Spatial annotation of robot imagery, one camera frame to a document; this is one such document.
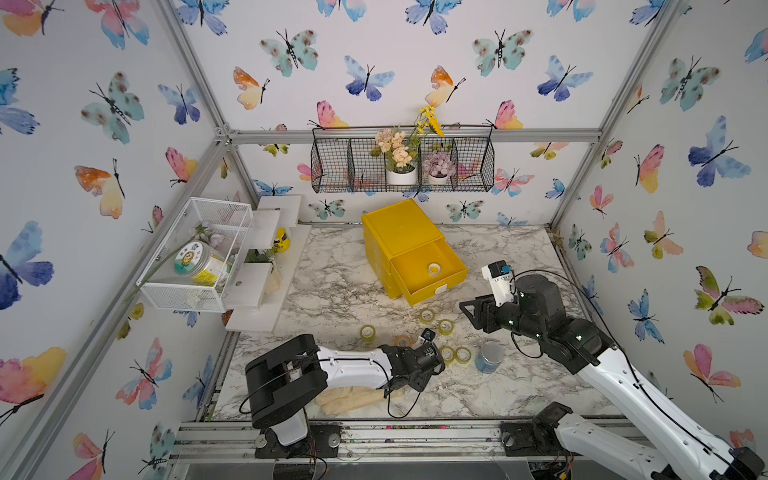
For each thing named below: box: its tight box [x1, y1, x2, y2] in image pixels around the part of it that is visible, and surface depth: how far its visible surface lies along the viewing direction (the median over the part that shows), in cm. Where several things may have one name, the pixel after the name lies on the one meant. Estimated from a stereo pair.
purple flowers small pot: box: [422, 150, 457, 185], surface depth 90 cm
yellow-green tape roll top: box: [420, 308, 435, 323], surface depth 97 cm
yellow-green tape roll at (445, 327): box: [438, 319, 454, 336], surface depth 95 cm
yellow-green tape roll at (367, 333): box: [360, 324, 376, 343], surface depth 93 cm
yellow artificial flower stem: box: [413, 105, 445, 151], surface depth 85 cm
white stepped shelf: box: [226, 195, 313, 333], surface depth 98 cm
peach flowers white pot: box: [370, 129, 421, 185], surface depth 84 cm
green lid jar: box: [174, 240, 216, 276], surface depth 65 cm
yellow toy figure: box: [273, 227, 291, 253], surface depth 109 cm
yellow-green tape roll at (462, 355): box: [454, 346, 472, 364], surface depth 90 cm
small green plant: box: [244, 247, 278, 263], surface depth 98 cm
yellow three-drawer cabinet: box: [361, 198, 469, 307], surface depth 90 cm
